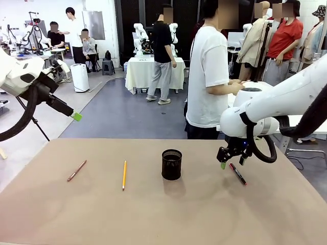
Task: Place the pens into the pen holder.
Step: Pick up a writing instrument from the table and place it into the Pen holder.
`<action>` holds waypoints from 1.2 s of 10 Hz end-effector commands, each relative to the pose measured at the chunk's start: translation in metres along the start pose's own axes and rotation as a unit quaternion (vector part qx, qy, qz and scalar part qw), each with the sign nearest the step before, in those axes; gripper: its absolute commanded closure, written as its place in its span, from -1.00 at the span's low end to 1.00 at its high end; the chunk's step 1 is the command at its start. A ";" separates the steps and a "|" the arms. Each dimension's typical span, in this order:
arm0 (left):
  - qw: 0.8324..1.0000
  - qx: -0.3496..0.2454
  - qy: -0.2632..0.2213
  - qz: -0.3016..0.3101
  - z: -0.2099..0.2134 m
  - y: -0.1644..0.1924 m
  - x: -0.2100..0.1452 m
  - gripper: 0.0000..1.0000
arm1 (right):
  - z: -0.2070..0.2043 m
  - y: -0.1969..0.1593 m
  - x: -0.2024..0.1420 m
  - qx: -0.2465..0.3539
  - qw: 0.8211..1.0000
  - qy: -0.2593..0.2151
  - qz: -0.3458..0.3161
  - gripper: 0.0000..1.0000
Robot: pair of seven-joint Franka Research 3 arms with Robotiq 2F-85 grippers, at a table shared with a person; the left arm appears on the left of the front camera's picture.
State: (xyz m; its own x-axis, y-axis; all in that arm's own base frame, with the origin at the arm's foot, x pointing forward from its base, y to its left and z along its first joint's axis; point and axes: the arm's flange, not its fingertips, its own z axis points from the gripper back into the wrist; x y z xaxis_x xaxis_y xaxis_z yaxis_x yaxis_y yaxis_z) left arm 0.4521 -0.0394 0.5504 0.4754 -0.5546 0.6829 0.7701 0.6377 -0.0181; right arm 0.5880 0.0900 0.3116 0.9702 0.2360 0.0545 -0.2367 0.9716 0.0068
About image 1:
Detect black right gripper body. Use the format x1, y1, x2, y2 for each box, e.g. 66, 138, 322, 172
224, 137, 250, 158

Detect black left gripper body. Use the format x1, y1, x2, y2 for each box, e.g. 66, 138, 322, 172
32, 74, 66, 111

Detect red black marker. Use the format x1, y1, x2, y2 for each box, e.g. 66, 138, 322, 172
229, 163, 247, 186

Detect reddish brown pen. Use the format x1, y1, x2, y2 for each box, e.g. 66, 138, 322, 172
67, 159, 87, 182

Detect person right forearm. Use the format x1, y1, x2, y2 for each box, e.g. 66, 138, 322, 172
206, 82, 233, 95

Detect black mesh pen holder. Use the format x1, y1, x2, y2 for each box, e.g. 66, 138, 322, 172
161, 149, 183, 181

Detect person right hand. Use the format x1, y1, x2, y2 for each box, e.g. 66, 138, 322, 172
229, 79, 245, 90

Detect white air purifier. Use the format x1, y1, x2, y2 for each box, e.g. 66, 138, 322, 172
70, 63, 90, 93

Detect black tripod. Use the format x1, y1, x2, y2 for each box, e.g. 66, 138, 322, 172
255, 23, 272, 82
15, 95, 51, 142

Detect seated person black shirt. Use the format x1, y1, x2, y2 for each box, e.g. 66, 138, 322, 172
47, 21, 66, 49

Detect grey plastic stool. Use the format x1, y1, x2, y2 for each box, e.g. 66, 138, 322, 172
102, 59, 116, 76

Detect standing person white shirt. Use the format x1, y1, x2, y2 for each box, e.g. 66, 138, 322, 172
58, 7, 89, 74

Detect seated person grey shirt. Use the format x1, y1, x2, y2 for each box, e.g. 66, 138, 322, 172
80, 28, 101, 73

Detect table with cream cloth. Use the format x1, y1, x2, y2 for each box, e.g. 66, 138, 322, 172
124, 56, 186, 95

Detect person in white T-shirt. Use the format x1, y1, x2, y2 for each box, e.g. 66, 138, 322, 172
183, 0, 246, 140

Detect mannequin with beige coat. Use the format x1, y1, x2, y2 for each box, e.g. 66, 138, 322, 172
236, 1, 272, 80

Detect person black shirt grey trousers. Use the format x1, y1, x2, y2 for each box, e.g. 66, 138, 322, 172
146, 4, 177, 106

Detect person in red shirt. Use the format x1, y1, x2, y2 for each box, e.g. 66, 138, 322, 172
263, 0, 304, 86

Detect mannequin with bucket hat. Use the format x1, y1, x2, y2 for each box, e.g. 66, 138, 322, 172
301, 5, 327, 64

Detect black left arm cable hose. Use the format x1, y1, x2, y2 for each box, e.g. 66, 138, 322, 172
0, 84, 39, 142

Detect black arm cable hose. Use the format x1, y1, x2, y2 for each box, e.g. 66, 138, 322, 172
0, 84, 39, 142
240, 84, 327, 164

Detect white robot with black cables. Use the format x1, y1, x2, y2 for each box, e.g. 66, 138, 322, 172
21, 11, 51, 52

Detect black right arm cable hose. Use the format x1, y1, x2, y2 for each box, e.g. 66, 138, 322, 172
240, 84, 327, 164

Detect grey metal wall panel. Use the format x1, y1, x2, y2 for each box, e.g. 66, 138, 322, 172
82, 10, 106, 40

